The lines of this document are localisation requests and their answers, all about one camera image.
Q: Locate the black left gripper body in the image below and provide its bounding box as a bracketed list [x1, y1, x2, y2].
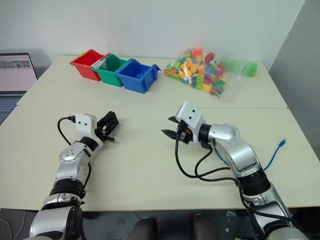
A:
[95, 122, 112, 141]

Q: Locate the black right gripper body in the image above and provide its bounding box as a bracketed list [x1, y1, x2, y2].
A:
[174, 119, 201, 147]

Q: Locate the clear bag of toy bricks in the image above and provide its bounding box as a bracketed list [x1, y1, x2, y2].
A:
[163, 46, 259, 102]

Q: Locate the blue plastic bin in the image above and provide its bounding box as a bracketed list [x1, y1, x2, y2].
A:
[115, 58, 161, 95]

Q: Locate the green plastic bin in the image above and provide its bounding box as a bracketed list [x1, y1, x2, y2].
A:
[91, 53, 133, 88]

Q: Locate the small clear plastic bag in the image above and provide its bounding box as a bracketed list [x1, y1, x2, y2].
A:
[91, 56, 110, 72]

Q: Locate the red plastic bin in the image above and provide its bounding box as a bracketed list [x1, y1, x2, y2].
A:
[69, 48, 111, 82]

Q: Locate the dark rounded shape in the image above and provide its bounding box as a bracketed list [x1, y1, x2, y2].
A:
[191, 213, 221, 240]
[126, 216, 159, 240]

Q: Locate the open laptop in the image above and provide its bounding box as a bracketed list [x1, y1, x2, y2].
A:
[0, 52, 39, 126]

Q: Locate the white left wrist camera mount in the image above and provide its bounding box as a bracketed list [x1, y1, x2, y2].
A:
[74, 113, 104, 146]

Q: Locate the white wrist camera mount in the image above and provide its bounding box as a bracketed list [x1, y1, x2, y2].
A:
[175, 101, 207, 136]
[74, 113, 104, 146]

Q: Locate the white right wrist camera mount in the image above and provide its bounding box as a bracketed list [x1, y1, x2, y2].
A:
[175, 101, 207, 136]

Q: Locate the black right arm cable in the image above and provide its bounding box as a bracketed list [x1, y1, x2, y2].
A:
[174, 136, 305, 231]

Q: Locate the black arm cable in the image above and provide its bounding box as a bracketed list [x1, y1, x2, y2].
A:
[57, 115, 92, 198]
[174, 136, 305, 231]

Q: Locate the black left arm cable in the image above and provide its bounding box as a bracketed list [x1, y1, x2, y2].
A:
[57, 115, 92, 198]

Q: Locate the blue Ethernet cable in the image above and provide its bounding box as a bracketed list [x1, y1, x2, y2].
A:
[213, 138, 288, 172]

